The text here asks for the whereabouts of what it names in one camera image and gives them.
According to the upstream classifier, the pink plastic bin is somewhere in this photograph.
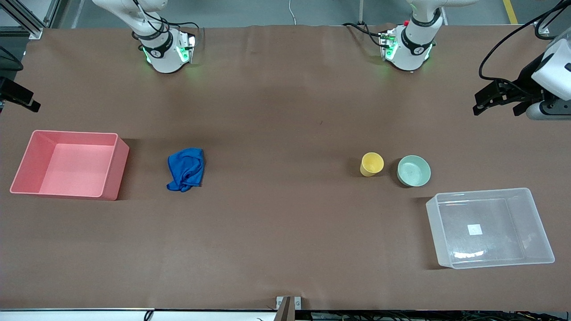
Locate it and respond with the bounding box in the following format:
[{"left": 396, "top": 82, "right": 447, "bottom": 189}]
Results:
[{"left": 10, "top": 130, "right": 130, "bottom": 201}]

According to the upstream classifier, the blue cloth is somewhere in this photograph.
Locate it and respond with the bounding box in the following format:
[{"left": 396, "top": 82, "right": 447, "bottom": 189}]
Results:
[{"left": 167, "top": 148, "right": 205, "bottom": 193}]

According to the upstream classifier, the light green bowl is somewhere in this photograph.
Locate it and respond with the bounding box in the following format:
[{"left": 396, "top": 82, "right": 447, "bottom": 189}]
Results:
[{"left": 397, "top": 155, "right": 432, "bottom": 187}]

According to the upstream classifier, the grey metal bracket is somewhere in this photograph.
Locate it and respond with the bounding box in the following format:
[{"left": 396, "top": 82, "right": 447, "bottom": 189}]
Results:
[{"left": 276, "top": 296, "right": 302, "bottom": 321}]

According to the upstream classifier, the yellow plastic cup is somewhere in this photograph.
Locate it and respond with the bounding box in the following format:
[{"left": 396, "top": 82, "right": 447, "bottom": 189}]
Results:
[{"left": 360, "top": 152, "right": 385, "bottom": 177}]

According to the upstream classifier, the clear plastic box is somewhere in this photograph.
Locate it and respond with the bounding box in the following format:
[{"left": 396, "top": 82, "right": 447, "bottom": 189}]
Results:
[{"left": 426, "top": 188, "right": 555, "bottom": 270}]

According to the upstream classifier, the aluminium frame profile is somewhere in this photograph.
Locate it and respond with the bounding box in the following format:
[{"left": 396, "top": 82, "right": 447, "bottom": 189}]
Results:
[{"left": 0, "top": 0, "right": 67, "bottom": 39}]

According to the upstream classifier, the black power cable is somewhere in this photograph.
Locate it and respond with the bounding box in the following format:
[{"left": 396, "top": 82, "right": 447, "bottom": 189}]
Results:
[
  {"left": 343, "top": 22, "right": 385, "bottom": 47},
  {"left": 161, "top": 20, "right": 206, "bottom": 45}
]

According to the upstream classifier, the brown table cover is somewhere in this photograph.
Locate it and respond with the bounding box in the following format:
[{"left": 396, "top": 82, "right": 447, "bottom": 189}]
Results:
[{"left": 0, "top": 23, "right": 571, "bottom": 311}]

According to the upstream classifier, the white table edge strip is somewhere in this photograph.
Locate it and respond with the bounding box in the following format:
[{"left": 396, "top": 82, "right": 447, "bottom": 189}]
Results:
[{"left": 0, "top": 308, "right": 279, "bottom": 321}]

